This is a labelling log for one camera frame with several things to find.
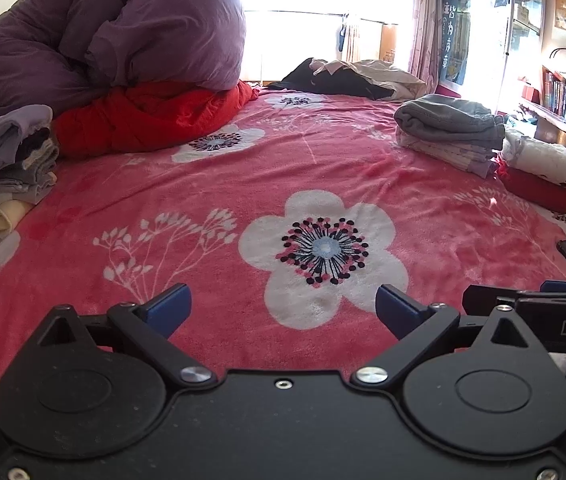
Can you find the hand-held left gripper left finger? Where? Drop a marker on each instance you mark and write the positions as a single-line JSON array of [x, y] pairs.
[[170, 307]]

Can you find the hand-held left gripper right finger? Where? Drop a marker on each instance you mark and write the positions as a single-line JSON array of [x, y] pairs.
[[398, 310]]

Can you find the red pillow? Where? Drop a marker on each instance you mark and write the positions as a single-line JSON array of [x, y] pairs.
[[533, 187]]

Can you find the white plush pillow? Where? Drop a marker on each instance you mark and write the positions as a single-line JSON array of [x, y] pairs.
[[543, 157]]

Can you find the pink floral blanket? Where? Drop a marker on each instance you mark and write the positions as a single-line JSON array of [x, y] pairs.
[[163, 185]]

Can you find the wooden shelf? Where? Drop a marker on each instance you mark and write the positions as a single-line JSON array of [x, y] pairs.
[[563, 127]]

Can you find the red quilt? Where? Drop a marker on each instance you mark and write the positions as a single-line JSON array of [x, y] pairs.
[[138, 120]]

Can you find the grey folded garment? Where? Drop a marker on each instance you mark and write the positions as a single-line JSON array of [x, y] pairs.
[[33, 170]]

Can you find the grey folded pants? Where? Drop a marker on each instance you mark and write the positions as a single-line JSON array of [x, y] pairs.
[[443, 117]]

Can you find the lavender-grey folded garment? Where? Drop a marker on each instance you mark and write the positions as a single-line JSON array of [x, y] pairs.
[[3, 192]]

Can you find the black crumpled garment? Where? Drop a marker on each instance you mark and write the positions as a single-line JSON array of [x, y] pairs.
[[343, 82]]

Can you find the dark blue hanging banner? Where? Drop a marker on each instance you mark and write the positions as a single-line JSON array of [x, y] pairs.
[[455, 35]]

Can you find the purple duvet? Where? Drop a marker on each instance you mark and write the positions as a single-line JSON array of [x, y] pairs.
[[138, 35]]

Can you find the pink curtain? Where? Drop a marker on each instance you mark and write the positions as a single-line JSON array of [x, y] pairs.
[[425, 20]]

